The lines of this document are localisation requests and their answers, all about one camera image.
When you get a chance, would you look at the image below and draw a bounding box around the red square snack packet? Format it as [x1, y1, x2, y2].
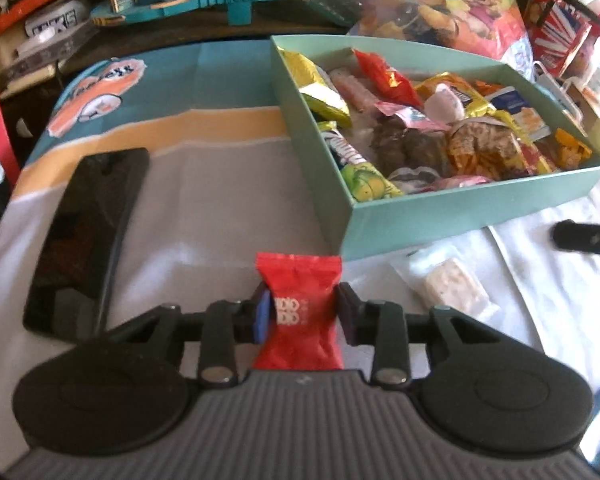
[253, 252, 343, 372]

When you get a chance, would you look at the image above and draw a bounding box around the clear rice cake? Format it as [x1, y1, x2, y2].
[390, 246, 500, 322]

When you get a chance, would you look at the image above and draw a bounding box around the yellow orange chip packet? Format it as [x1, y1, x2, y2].
[415, 72, 495, 119]

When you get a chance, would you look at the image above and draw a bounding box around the yellow wafer snack pack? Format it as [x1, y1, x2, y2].
[278, 49, 352, 128]

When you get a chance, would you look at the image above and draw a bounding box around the orange-red snack pouch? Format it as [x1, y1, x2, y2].
[352, 49, 424, 108]

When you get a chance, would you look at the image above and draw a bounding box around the yellow green candy bar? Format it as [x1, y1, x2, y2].
[317, 122, 403, 203]

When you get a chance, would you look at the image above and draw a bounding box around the dark red snack packet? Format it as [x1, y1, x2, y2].
[446, 118, 556, 181]

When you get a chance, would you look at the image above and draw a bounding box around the blue silver snack packet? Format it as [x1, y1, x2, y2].
[486, 86, 552, 142]

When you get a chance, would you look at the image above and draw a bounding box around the round white jelly cup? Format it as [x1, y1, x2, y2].
[424, 84, 465, 124]

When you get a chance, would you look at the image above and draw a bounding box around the pink strawberry snack packet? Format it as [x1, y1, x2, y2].
[375, 101, 451, 132]

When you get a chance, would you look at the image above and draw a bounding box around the small orange snack packet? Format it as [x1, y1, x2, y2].
[547, 128, 593, 170]

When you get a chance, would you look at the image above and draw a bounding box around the mint green cardboard box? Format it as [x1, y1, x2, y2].
[271, 36, 600, 260]

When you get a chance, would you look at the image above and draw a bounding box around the gold cardboard box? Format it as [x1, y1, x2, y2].
[567, 84, 600, 153]

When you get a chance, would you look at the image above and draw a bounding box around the white printed tablecloth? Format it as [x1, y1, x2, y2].
[0, 41, 600, 469]

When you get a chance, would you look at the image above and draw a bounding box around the white power strip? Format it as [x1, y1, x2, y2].
[532, 61, 583, 122]

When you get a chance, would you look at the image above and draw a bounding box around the black smartphone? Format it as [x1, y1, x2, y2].
[22, 148, 150, 342]

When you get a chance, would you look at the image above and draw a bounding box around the Union Jack red tin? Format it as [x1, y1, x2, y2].
[524, 0, 600, 79]

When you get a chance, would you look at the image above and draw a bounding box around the Paw Patrol snack bag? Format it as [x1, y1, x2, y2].
[350, 0, 533, 79]

